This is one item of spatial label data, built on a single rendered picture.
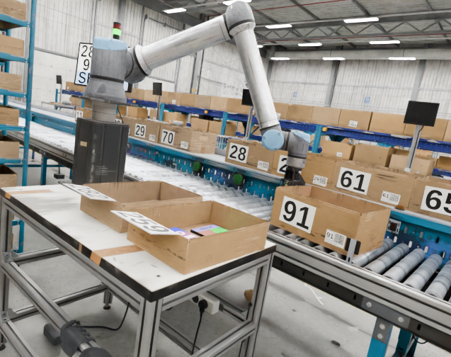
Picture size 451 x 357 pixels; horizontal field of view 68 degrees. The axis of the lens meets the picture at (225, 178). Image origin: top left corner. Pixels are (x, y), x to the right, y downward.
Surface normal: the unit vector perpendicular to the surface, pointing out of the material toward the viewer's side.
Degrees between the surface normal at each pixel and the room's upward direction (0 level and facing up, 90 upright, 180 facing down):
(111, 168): 90
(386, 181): 90
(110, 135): 90
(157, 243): 91
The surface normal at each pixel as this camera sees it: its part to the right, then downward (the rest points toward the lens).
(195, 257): 0.73, 0.24
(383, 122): -0.65, 0.03
